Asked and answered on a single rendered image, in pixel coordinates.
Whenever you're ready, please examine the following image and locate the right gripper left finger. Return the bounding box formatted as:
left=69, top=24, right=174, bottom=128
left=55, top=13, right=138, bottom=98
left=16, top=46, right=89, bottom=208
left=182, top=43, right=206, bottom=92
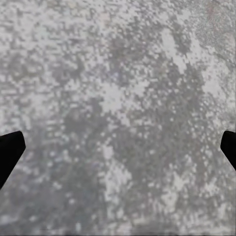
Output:
left=0, top=131, right=26, bottom=190

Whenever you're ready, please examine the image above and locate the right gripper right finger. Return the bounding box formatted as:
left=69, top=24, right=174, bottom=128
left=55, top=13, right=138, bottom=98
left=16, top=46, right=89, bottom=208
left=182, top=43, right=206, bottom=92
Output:
left=220, top=130, right=236, bottom=170

